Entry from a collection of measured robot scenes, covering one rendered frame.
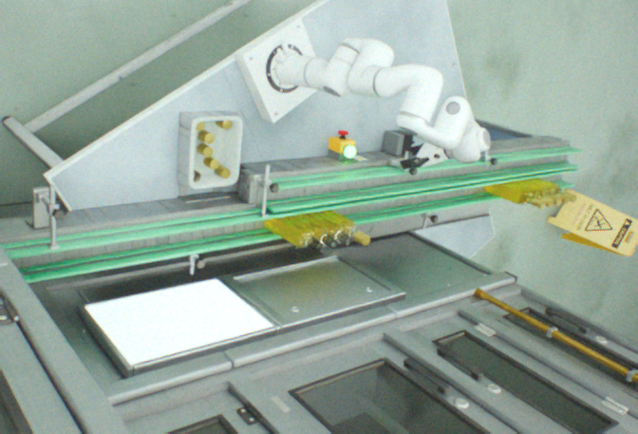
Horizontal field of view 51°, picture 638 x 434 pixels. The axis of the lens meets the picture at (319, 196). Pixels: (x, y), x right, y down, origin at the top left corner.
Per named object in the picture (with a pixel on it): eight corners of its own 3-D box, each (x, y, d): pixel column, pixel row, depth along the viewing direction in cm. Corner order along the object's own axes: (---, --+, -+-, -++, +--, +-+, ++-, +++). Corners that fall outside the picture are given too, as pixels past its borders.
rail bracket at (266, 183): (247, 209, 213) (269, 222, 204) (252, 159, 208) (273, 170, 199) (255, 208, 215) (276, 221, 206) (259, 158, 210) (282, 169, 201)
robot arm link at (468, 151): (441, 108, 191) (451, 128, 211) (447, 152, 188) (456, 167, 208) (472, 103, 188) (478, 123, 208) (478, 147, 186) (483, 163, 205)
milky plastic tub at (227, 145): (176, 181, 209) (189, 190, 203) (179, 111, 202) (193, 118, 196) (224, 177, 220) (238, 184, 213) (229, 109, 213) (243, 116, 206)
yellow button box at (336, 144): (326, 155, 244) (338, 160, 239) (328, 135, 242) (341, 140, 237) (341, 153, 249) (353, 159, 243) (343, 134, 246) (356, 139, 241)
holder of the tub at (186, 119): (176, 197, 211) (186, 204, 206) (179, 111, 203) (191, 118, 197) (222, 191, 222) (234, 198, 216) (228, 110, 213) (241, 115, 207)
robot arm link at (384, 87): (365, 99, 177) (403, 105, 166) (384, 51, 178) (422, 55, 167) (397, 119, 186) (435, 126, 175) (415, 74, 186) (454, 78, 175)
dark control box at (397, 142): (381, 150, 261) (396, 156, 255) (384, 130, 259) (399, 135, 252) (396, 148, 266) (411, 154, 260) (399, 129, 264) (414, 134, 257)
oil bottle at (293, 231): (263, 226, 220) (301, 251, 205) (265, 210, 218) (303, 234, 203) (277, 224, 224) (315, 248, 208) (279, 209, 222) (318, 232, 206)
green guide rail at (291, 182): (261, 182, 213) (275, 190, 208) (261, 179, 213) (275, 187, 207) (568, 147, 319) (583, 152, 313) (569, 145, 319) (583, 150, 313)
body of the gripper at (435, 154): (451, 164, 214) (421, 171, 221) (460, 148, 221) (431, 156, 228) (442, 144, 211) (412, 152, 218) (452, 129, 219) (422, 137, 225)
